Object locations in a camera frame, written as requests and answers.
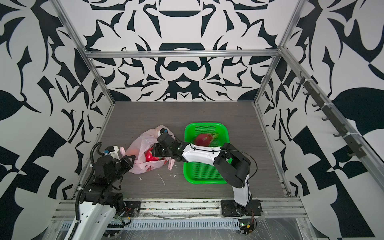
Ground pink plastic bag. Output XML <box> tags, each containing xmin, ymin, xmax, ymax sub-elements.
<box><xmin>120</xmin><ymin>125</ymin><xmax>175</xmax><ymax>175</ymax></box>

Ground red dragon fruit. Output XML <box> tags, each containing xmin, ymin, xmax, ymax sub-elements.
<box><xmin>193</xmin><ymin>133</ymin><xmax>219</xmax><ymax>147</ymax></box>

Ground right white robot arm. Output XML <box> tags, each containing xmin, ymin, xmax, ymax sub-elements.
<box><xmin>151</xmin><ymin>129</ymin><xmax>252</xmax><ymax>210</ymax></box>

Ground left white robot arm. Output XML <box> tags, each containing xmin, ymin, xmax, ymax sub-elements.
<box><xmin>65</xmin><ymin>142</ymin><xmax>136</xmax><ymax>240</ymax></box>

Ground green plastic basket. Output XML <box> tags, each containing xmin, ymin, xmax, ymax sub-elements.
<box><xmin>182</xmin><ymin>122</ymin><xmax>232</xmax><ymax>185</ymax></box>

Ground small circuit board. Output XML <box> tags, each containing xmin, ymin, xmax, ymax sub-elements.
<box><xmin>239</xmin><ymin>218</ymin><xmax>257</xmax><ymax>235</ymax></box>

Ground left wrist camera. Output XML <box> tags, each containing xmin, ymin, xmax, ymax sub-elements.
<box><xmin>104</xmin><ymin>146</ymin><xmax>120</xmax><ymax>159</ymax></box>

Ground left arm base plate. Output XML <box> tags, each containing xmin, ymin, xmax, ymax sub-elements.
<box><xmin>119</xmin><ymin>201</ymin><xmax>142</xmax><ymax>218</ymax></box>

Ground white slotted cable duct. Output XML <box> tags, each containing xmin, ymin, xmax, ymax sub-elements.
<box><xmin>108</xmin><ymin>219</ymin><xmax>240</xmax><ymax>231</ymax></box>

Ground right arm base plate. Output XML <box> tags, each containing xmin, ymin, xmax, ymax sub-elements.
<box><xmin>221</xmin><ymin>200</ymin><xmax>263</xmax><ymax>218</ymax></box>

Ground aluminium frame rail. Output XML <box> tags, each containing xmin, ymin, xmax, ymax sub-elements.
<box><xmin>85</xmin><ymin>50</ymin><xmax>278</xmax><ymax>59</ymax></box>

